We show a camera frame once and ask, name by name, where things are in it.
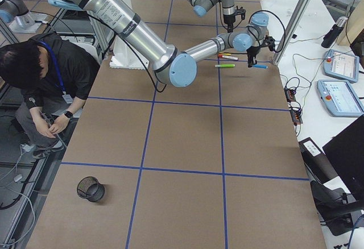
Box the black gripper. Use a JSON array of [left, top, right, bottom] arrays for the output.
[[223, 13, 236, 28], [246, 46, 259, 68]]

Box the blue highlighter pen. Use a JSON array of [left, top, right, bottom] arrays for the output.
[[252, 64, 268, 69]]

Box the red and white marker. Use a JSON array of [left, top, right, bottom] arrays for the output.
[[218, 55, 239, 61]]

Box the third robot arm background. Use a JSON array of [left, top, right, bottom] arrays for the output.
[[1, 0, 39, 33]]

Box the green highlighter pen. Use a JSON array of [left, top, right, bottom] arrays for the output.
[[214, 64, 235, 68]]

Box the orange black usb hub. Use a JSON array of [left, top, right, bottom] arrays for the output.
[[284, 88, 296, 102]]

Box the upper teach pendant tablet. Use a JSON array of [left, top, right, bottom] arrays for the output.
[[323, 49, 359, 83]]

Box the teach pendant tablet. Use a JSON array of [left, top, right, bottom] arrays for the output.
[[323, 49, 359, 83], [317, 80, 363, 117]]

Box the lower teach pendant tablet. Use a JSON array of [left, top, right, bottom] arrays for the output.
[[317, 80, 363, 117]]

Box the brown paper table mat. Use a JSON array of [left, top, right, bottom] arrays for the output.
[[27, 0, 328, 249]]

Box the black monitor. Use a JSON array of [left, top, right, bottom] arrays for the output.
[[323, 116, 363, 198]]

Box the seated person in black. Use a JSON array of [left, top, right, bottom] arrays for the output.
[[1, 32, 100, 159]]

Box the black mesh pen cup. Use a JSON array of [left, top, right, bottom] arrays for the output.
[[76, 176, 105, 202]]

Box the grey aluminium frame post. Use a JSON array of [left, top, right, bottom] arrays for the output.
[[272, 0, 311, 65]]

